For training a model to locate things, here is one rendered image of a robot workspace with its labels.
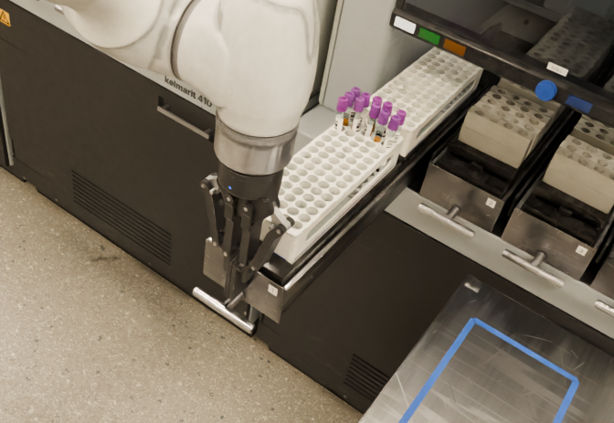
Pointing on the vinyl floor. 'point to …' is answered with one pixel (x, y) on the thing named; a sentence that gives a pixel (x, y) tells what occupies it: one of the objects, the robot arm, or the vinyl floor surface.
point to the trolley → (496, 368)
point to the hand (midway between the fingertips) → (237, 274)
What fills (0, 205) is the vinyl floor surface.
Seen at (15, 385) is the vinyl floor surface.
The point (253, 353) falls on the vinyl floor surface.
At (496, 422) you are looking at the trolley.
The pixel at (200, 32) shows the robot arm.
